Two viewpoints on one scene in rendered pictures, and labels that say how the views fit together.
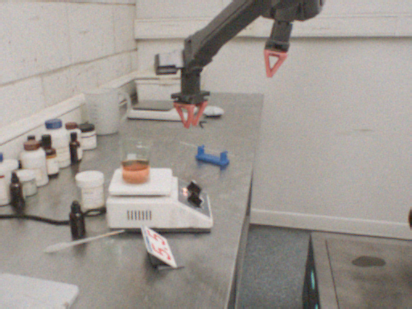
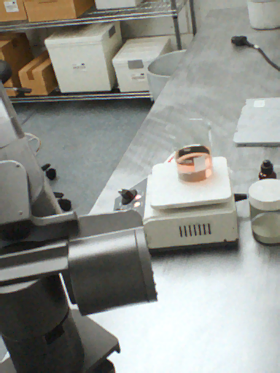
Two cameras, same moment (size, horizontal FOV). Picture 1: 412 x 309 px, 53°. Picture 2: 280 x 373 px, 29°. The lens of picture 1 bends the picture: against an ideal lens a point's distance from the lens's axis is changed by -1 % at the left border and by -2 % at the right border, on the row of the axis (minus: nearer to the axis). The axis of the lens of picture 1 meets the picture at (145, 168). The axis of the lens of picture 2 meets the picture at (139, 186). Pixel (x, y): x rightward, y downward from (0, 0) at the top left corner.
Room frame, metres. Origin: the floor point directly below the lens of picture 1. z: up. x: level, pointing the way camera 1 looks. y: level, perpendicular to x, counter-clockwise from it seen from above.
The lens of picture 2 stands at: (1.47, -0.01, 1.28)
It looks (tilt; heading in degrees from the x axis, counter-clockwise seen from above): 32 degrees down; 185
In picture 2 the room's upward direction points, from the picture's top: 12 degrees counter-clockwise
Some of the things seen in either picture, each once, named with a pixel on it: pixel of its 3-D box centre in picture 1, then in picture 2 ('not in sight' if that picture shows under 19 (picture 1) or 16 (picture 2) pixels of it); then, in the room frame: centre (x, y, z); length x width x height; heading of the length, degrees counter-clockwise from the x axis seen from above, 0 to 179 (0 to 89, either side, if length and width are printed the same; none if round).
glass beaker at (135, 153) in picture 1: (137, 162); (190, 152); (0.75, 0.02, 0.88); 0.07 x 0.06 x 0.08; 57
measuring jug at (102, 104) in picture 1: (106, 111); not in sight; (1.46, 0.13, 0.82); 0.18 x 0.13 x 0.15; 71
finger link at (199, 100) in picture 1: (191, 110); not in sight; (1.17, -0.14, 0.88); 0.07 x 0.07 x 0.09; 43
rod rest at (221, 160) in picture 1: (212, 154); not in sight; (1.11, -0.19, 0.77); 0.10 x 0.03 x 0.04; 44
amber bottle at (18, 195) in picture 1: (16, 187); not in sight; (0.85, 0.29, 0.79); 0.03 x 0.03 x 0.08
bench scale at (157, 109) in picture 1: (162, 109); not in sight; (1.69, -0.08, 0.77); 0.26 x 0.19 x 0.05; 69
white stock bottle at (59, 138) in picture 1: (55, 142); not in sight; (1.11, 0.25, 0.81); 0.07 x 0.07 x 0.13
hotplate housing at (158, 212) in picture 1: (154, 200); (176, 206); (0.76, -0.02, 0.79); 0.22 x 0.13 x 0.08; 86
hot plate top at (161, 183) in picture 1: (142, 180); (189, 181); (0.76, 0.01, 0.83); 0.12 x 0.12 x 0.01; 86
